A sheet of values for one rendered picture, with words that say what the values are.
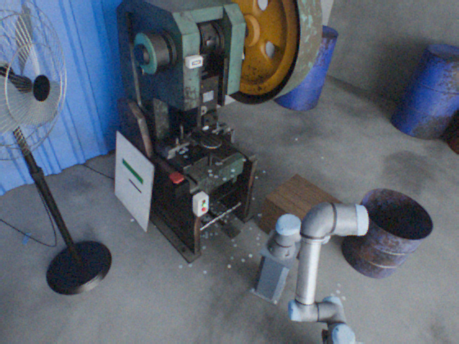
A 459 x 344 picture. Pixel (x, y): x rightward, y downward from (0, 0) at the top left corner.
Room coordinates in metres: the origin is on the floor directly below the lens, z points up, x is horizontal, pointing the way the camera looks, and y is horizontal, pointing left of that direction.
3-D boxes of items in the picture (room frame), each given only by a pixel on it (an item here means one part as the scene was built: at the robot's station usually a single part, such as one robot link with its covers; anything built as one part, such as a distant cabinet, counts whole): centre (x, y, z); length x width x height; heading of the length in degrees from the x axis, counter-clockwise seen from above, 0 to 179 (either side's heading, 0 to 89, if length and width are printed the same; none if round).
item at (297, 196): (1.47, -0.55, 0.18); 0.40 x 0.38 x 0.35; 49
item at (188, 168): (1.55, 0.22, 0.68); 0.45 x 0.30 x 0.06; 137
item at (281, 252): (0.98, -0.33, 0.50); 0.15 x 0.15 x 0.10
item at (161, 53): (1.38, 0.40, 1.31); 0.22 x 0.12 x 0.22; 47
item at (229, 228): (1.45, 0.12, 0.14); 0.59 x 0.10 x 0.05; 47
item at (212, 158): (1.43, 0.09, 0.72); 0.25 x 0.14 x 0.14; 47
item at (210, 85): (1.52, 0.19, 1.04); 0.17 x 0.15 x 0.30; 47
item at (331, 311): (0.56, -0.46, 0.65); 0.11 x 0.11 x 0.08; 2
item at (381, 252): (1.32, -1.08, 0.24); 0.42 x 0.42 x 0.48
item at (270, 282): (0.98, -0.33, 0.23); 0.19 x 0.19 x 0.45; 65
